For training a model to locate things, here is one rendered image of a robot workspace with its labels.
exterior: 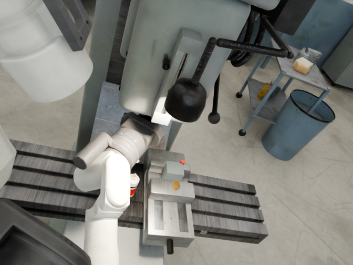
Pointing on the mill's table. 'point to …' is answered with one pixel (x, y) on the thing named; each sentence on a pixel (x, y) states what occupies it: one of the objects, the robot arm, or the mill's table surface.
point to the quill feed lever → (214, 116)
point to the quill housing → (179, 7)
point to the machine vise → (161, 216)
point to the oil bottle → (133, 183)
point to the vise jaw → (160, 183)
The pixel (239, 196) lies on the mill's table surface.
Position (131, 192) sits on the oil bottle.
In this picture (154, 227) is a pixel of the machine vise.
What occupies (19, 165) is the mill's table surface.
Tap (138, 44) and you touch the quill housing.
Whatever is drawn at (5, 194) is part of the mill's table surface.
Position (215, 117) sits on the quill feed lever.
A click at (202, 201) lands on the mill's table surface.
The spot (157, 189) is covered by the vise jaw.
